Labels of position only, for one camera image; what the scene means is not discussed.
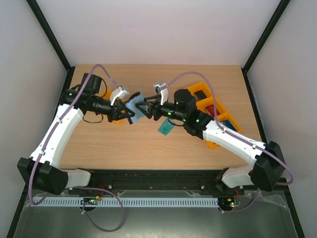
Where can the black frame post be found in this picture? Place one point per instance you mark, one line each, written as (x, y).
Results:
(40, 17)
(274, 19)

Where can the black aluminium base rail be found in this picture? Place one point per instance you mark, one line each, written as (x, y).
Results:
(205, 182)

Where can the teal credit card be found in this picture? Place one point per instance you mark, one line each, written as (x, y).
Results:
(165, 132)
(166, 125)

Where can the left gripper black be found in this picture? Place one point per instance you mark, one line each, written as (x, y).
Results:
(116, 113)

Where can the small yellow bin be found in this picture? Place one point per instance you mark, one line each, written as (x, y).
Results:
(104, 106)

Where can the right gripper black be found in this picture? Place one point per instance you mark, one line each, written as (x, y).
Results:
(155, 110)

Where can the red card in bin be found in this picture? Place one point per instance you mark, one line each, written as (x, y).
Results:
(210, 110)

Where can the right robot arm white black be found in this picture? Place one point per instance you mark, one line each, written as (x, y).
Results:
(264, 161)

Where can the blue card in bin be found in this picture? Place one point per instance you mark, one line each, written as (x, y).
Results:
(227, 123)

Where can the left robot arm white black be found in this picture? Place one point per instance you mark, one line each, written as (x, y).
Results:
(73, 105)

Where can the black item in bin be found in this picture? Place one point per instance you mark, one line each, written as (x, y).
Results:
(200, 95)

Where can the yellow three-compartment bin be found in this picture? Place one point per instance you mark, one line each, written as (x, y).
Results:
(204, 102)

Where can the white slotted cable duct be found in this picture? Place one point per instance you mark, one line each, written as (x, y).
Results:
(131, 202)

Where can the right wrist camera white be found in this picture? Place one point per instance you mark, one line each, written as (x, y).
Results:
(161, 90)

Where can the left black frame post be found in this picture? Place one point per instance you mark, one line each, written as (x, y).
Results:
(40, 17)

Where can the right black frame post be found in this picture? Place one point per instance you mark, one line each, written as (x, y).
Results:
(274, 19)

